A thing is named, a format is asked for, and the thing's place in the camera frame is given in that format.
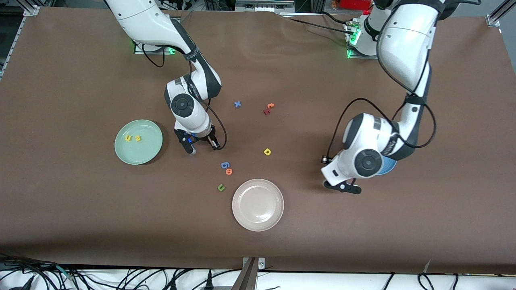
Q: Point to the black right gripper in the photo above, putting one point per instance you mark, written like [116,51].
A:
[204,138]

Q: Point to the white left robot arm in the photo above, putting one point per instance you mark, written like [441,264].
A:
[407,44]

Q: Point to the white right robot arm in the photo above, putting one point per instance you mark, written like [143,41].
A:
[137,16]

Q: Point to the blue plate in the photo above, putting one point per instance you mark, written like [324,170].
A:
[389,167]

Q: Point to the beige plate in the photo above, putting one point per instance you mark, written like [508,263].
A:
[258,205]

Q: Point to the green plate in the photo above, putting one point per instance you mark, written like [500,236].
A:
[138,155]

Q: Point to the brown table cover mat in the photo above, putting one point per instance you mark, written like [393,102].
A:
[258,249]

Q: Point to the aluminium profile bar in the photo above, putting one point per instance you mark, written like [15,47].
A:
[246,278]

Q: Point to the black power plug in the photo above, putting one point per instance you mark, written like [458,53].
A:
[173,285]
[209,284]

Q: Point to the grey metal equipment rack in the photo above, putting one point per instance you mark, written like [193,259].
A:
[262,5]

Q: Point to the white paper tag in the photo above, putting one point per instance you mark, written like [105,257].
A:
[427,266]

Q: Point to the red box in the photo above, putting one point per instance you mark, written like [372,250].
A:
[354,4]

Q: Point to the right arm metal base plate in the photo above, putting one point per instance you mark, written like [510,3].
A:
[161,52]

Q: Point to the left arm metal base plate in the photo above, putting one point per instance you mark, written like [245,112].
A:
[356,57]

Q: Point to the silver metal bracket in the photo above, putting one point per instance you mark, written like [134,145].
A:
[261,264]

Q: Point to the aluminium corner frame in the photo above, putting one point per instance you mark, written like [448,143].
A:
[495,21]
[32,10]

